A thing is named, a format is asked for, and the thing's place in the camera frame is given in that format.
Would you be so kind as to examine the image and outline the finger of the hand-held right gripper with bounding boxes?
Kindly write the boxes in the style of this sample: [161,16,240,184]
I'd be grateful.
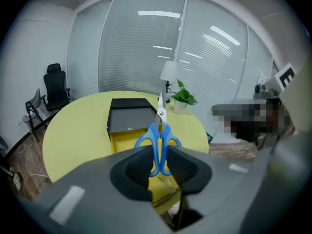
[211,98,268,123]

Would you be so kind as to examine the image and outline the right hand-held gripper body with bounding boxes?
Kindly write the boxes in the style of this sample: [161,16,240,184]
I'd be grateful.
[253,62,297,99]

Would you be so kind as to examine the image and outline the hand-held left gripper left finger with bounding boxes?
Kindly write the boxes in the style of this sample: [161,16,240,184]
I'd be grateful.
[17,145,172,234]

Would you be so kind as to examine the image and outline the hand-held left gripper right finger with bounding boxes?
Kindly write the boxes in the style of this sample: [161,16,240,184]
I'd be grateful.
[166,145,272,234]

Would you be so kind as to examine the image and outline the blue-handled scissors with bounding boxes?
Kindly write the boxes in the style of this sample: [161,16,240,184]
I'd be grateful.
[134,85,182,178]

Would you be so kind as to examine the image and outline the black box with lid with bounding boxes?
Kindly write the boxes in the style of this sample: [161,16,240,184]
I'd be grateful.
[106,97,159,156]

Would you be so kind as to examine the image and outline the green potted plant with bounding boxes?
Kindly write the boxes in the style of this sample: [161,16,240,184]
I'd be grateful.
[171,79,198,115]

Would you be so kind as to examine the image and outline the white shade table lamp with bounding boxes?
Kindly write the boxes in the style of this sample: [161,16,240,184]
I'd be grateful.
[159,60,178,104]

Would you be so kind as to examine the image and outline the round yellow table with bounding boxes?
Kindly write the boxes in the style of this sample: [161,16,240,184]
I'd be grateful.
[42,90,210,215]

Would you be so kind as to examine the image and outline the black office chair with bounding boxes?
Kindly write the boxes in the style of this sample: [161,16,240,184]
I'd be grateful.
[43,63,72,113]

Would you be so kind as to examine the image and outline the white floor cable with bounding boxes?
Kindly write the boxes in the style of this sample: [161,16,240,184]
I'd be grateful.
[18,137,51,179]

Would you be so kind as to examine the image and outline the grey chair with black frame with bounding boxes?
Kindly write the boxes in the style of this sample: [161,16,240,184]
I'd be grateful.
[22,88,49,143]

